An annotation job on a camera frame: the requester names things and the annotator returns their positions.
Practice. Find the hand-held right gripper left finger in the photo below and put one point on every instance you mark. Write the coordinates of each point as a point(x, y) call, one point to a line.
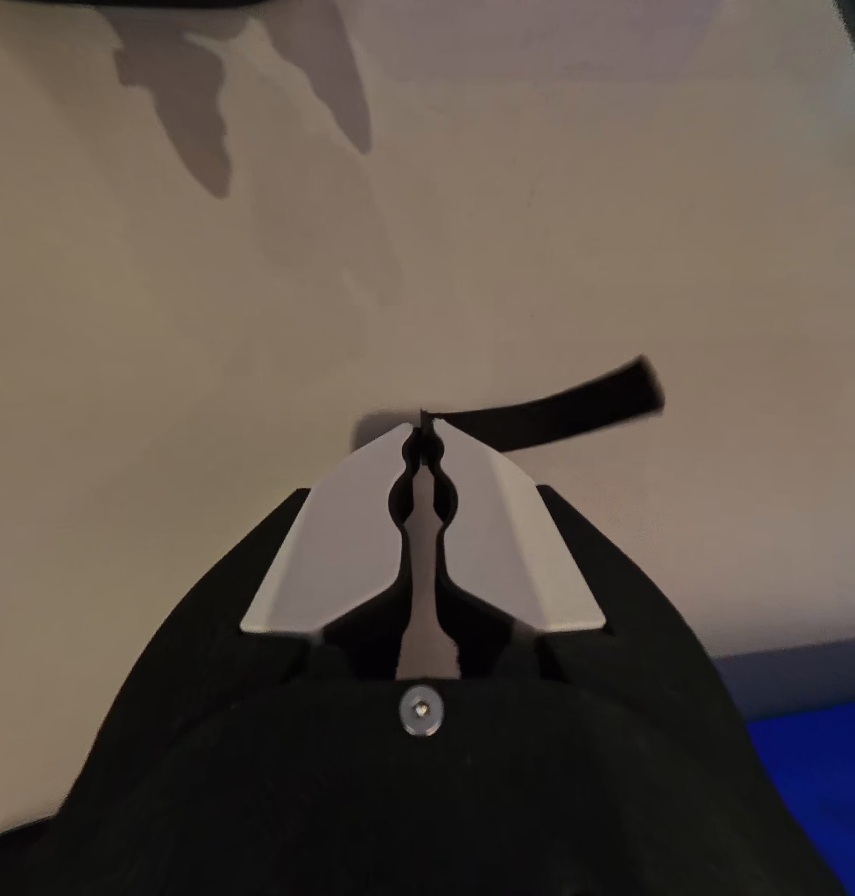
point(329, 560)

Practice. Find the black hook-and-loop tie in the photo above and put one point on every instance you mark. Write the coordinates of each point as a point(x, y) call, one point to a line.
point(553, 413)

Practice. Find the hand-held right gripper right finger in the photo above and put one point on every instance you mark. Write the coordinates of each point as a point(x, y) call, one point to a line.
point(518, 560)

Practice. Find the blue plastic bin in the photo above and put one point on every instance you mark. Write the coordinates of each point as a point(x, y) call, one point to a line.
point(819, 805)

